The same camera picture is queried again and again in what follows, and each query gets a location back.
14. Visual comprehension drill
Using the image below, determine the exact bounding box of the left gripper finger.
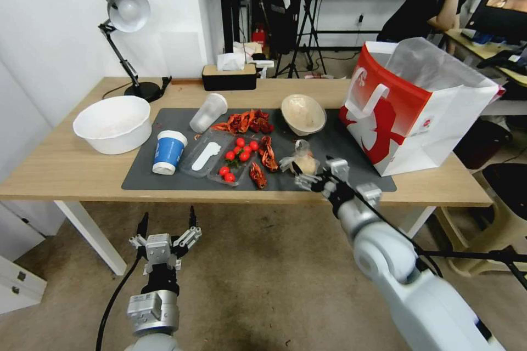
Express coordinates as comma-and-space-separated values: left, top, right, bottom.
172, 206, 204, 251
128, 211, 150, 250

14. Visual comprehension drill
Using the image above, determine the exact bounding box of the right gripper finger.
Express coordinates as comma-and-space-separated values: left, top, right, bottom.
281, 156, 306, 174
293, 173, 325, 193

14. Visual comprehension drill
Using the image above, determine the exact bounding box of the bun in clear plastic bag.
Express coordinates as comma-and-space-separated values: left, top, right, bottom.
279, 139, 321, 178

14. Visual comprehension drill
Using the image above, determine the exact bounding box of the clear disposable takeout box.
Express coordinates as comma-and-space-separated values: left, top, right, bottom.
177, 127, 265, 188

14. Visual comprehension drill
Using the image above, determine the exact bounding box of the beige lidded takeout bowl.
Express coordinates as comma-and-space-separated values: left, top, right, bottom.
281, 94, 328, 137

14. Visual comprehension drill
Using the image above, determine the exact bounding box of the red and white delivery bag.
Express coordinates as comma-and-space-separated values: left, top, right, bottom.
338, 37, 502, 178

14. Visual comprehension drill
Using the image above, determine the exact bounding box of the black tissue box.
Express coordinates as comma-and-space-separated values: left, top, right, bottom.
201, 63, 257, 92

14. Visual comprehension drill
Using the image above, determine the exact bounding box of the red crayfish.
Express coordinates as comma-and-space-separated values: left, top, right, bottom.
258, 135, 282, 173
210, 111, 253, 135
249, 162, 268, 190
248, 109, 276, 133

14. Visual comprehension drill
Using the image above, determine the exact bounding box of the dark grey table mat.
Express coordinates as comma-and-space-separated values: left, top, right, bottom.
121, 107, 397, 193

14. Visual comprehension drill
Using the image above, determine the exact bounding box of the blue and white paper cup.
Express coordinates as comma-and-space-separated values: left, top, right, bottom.
151, 130, 189, 176

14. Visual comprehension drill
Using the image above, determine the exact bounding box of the translucent plastic cup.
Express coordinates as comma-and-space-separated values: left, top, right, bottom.
189, 93, 229, 135

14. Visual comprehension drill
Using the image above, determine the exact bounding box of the wooden table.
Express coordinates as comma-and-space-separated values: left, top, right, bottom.
0, 76, 494, 276

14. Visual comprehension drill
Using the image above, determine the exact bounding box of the large white plastic bowl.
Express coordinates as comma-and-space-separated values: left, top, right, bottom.
72, 95, 152, 156

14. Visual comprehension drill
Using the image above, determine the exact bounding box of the white tissue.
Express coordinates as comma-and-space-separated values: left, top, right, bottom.
216, 53, 245, 72

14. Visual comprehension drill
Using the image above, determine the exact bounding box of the white cabinet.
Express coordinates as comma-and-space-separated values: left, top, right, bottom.
0, 201, 48, 315

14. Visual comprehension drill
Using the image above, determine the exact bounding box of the black tripod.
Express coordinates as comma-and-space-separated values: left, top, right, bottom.
273, 0, 331, 79

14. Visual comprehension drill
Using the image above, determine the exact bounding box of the black stand leg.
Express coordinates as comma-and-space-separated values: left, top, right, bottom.
419, 246, 527, 291

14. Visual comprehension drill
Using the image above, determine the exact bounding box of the beige plastic stool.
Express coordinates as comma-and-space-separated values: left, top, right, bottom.
435, 161, 527, 279

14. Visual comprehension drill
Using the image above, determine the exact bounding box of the background wooden desk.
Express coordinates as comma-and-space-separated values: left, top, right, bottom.
444, 28, 527, 117

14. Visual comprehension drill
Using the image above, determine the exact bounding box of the black desk lamp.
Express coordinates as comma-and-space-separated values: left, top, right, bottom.
98, 0, 162, 103

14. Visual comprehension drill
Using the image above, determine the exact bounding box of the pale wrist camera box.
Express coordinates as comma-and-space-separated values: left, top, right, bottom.
327, 157, 351, 182
144, 234, 173, 267

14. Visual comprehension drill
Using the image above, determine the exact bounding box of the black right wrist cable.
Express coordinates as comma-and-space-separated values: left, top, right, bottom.
324, 169, 445, 279

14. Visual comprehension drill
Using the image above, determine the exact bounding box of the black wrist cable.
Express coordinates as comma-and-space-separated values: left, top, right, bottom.
95, 255, 144, 351
324, 169, 445, 279

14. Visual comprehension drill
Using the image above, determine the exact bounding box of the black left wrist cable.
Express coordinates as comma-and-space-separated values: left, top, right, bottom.
95, 255, 144, 351

